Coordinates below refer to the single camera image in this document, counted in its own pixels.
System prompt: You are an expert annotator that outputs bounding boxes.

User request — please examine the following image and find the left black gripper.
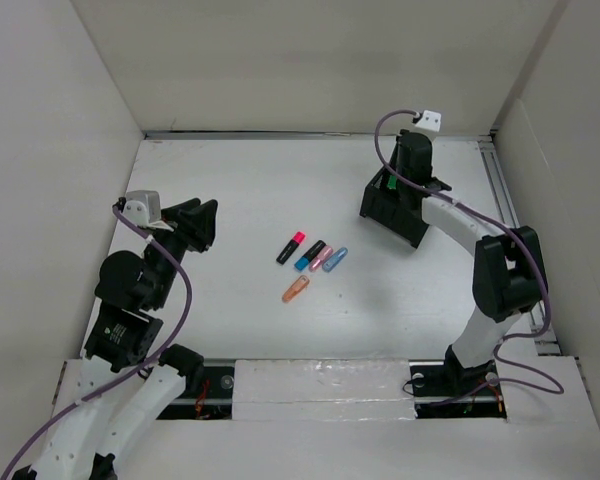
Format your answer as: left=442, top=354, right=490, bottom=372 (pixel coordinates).
left=146, top=196, right=217, bottom=307

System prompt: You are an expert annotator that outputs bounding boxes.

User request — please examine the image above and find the pink cap black highlighter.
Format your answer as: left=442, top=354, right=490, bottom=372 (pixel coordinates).
left=276, top=231, right=306, bottom=265

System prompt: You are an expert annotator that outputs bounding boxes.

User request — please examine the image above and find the blue translucent marker cap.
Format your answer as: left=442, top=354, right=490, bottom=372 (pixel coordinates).
left=322, top=247, right=348, bottom=272

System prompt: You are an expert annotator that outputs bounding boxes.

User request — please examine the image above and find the blue cap black highlighter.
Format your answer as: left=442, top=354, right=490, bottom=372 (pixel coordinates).
left=294, top=240, right=326, bottom=272

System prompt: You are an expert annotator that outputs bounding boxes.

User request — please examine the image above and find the orange translucent marker cap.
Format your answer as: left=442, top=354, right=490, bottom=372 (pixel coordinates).
left=282, top=275, right=310, bottom=303

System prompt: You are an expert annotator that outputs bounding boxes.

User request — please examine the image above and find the pink translucent marker cap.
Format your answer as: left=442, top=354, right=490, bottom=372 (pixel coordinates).
left=308, top=246, right=333, bottom=272

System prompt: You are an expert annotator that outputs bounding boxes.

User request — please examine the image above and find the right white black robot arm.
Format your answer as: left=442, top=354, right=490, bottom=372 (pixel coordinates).
left=389, top=130, right=548, bottom=404

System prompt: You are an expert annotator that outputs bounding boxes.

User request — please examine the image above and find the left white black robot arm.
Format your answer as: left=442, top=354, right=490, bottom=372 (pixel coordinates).
left=1, top=190, right=218, bottom=479

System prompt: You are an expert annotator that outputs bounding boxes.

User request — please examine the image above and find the black two-slot organizer box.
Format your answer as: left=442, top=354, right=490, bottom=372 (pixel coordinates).
left=359, top=169, right=429, bottom=248

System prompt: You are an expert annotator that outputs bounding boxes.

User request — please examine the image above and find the white foam block front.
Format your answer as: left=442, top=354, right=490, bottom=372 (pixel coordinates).
left=232, top=359, right=416, bottom=422

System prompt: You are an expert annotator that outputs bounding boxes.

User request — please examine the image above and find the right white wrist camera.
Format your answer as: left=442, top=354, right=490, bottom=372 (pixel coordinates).
left=412, top=110, right=442, bottom=133

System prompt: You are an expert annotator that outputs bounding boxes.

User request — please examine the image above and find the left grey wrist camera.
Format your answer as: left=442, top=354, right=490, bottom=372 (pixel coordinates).
left=122, top=190, right=161, bottom=227

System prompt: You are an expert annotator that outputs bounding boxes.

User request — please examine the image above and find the aluminium rail right side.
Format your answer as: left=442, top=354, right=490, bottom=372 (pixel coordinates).
left=478, top=139, right=562, bottom=356

